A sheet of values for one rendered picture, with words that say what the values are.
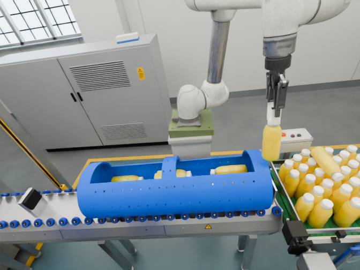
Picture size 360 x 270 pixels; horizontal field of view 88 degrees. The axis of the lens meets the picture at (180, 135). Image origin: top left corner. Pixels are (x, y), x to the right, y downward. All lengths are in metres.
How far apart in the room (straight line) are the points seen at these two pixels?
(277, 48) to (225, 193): 0.57
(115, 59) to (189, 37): 1.49
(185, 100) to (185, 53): 2.24
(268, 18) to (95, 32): 2.97
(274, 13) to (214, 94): 0.80
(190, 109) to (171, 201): 0.68
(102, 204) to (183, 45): 2.91
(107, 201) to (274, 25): 0.90
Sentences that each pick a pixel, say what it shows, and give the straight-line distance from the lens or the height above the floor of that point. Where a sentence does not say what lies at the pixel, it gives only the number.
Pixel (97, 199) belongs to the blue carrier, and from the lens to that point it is 0.97.
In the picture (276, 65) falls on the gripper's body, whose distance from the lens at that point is 0.67.
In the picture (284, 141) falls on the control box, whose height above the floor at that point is 1.09.
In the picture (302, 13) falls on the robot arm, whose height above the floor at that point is 1.77.
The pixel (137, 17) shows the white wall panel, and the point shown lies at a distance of 3.47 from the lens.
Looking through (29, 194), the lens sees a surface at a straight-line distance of 1.40.
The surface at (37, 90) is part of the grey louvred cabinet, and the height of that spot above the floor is 1.08.
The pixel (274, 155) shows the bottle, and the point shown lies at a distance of 0.83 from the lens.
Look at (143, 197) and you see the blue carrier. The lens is 0.89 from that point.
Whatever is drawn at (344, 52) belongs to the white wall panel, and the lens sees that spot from 4.24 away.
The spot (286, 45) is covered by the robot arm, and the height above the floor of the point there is 1.70.
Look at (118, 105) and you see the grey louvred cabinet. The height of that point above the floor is 0.76.
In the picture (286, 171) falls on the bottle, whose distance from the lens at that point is 1.15.
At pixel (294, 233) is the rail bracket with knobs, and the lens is 1.01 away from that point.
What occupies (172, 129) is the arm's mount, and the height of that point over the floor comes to 1.07.
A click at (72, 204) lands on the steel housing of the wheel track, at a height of 0.93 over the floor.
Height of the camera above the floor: 1.88
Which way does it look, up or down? 39 degrees down
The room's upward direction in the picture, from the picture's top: 10 degrees counter-clockwise
